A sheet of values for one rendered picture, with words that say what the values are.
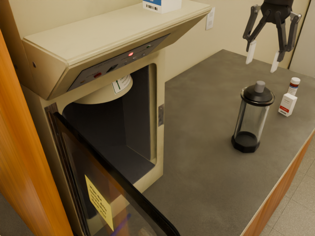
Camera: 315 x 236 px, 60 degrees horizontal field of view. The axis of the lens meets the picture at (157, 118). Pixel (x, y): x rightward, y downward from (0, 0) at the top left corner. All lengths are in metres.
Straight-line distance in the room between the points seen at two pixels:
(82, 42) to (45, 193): 0.24
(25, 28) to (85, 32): 0.08
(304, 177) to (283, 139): 1.29
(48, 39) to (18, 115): 0.12
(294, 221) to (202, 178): 1.28
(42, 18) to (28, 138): 0.18
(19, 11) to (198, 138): 0.81
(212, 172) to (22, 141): 0.70
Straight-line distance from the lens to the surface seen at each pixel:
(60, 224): 0.54
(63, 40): 0.41
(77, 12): 0.49
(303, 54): 3.58
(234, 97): 1.35
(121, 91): 0.62
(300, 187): 2.36
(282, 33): 0.87
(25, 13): 0.44
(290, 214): 2.17
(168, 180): 0.93
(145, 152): 0.87
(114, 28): 0.44
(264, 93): 0.95
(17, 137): 0.39
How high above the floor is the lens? 1.65
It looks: 38 degrees down
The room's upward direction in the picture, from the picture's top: straight up
